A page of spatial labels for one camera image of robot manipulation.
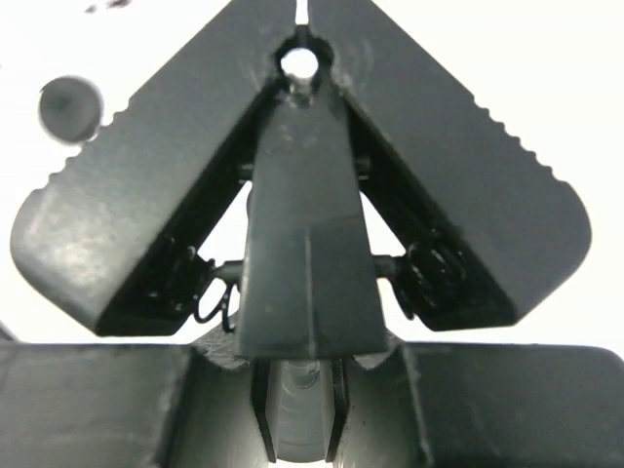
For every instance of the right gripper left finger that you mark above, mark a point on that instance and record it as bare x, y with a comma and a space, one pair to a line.
80, 405

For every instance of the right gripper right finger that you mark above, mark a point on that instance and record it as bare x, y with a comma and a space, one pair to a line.
482, 405

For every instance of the black round-base stand front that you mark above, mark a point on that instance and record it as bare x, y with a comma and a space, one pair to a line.
299, 164

